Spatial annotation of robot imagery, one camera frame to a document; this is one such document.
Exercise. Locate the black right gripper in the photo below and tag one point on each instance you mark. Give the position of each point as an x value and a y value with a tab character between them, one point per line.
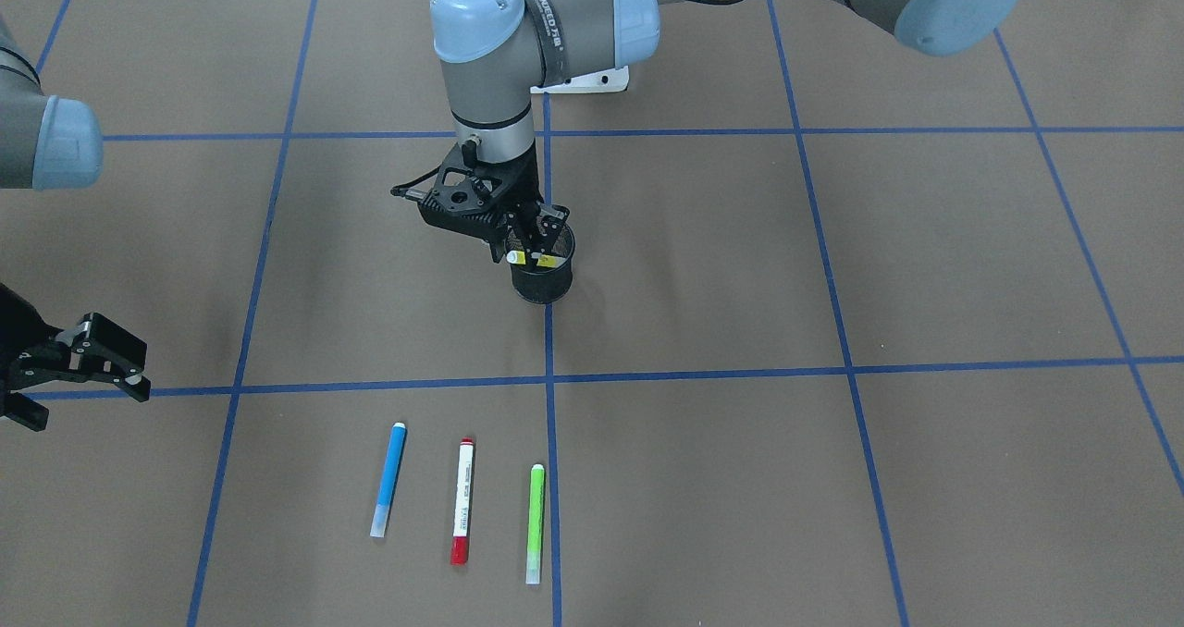
20	338

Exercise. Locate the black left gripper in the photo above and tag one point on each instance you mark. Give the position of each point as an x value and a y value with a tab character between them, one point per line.
524	186

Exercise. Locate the yellow highlighter pen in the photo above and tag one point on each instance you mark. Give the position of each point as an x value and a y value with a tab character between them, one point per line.
541	260

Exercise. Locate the green highlighter pen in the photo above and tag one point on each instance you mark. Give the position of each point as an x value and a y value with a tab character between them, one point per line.
534	549

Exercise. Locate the red white marker pen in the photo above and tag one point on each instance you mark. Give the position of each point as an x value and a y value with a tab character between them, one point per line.
459	550

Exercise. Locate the blue highlighter pen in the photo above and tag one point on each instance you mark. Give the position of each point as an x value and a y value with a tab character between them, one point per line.
388	480

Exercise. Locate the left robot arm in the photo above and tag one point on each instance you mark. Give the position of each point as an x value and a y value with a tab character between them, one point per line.
493	53

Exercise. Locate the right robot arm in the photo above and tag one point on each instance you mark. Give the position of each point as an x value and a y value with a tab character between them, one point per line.
51	143

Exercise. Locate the black mesh pen cup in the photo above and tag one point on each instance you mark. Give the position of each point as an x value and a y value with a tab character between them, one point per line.
550	276

